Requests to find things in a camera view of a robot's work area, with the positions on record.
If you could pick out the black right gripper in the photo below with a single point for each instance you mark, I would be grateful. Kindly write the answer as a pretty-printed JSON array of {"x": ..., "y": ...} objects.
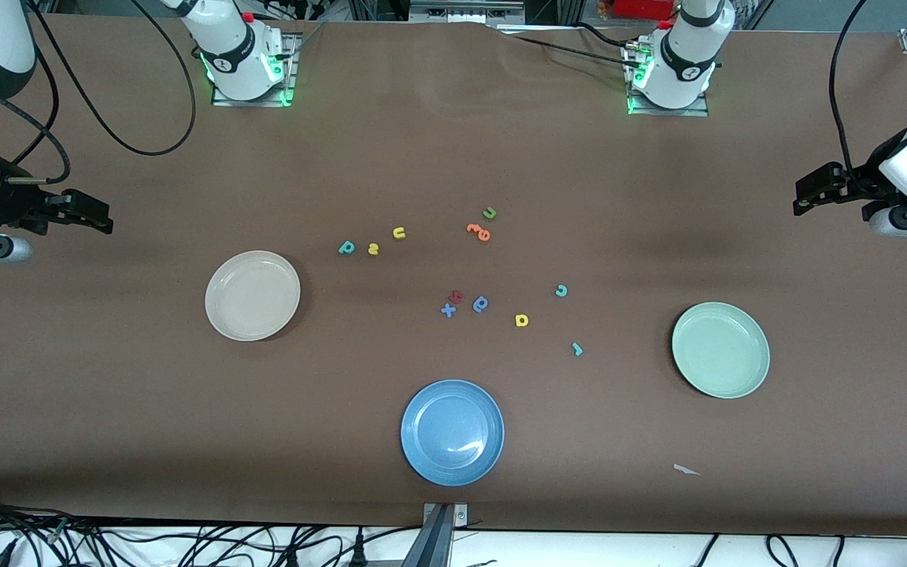
[{"x": 12, "y": 203}]

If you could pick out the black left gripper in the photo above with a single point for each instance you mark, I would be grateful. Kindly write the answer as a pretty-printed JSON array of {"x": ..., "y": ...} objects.
[{"x": 865, "y": 183}]

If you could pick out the teal letter p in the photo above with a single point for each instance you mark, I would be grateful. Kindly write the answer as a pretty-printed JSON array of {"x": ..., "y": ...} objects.
[{"x": 347, "y": 247}]

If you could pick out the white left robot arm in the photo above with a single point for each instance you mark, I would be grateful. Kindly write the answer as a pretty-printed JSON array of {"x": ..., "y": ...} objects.
[{"x": 686, "y": 63}]

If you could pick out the light green plate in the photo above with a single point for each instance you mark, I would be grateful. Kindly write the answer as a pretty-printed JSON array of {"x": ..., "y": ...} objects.
[{"x": 721, "y": 350}]

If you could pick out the beige brown plate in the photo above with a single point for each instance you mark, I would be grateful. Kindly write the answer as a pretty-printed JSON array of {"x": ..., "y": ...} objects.
[{"x": 253, "y": 303}]

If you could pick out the red box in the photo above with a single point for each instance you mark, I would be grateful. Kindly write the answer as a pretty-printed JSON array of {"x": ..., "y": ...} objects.
[{"x": 642, "y": 8}]

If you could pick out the white paper scrap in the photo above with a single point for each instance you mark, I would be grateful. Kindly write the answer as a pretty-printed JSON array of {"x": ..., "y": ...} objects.
[{"x": 686, "y": 470}]

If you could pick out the blue letter p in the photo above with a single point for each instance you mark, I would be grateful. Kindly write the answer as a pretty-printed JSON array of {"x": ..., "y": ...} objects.
[{"x": 481, "y": 304}]

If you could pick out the blue plate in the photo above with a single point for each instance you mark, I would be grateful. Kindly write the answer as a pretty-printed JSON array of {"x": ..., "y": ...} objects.
[{"x": 452, "y": 433}]

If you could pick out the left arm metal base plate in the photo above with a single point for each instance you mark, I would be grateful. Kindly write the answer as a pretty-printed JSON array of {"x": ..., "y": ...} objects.
[{"x": 674, "y": 113}]

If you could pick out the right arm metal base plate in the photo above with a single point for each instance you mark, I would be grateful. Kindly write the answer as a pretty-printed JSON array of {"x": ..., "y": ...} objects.
[{"x": 264, "y": 102}]

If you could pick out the grey metal frame block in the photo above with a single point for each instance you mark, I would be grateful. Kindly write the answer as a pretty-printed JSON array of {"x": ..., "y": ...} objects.
[{"x": 465, "y": 9}]

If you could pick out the grey metal table bracket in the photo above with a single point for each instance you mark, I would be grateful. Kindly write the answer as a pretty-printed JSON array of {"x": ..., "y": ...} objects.
[{"x": 442, "y": 524}]

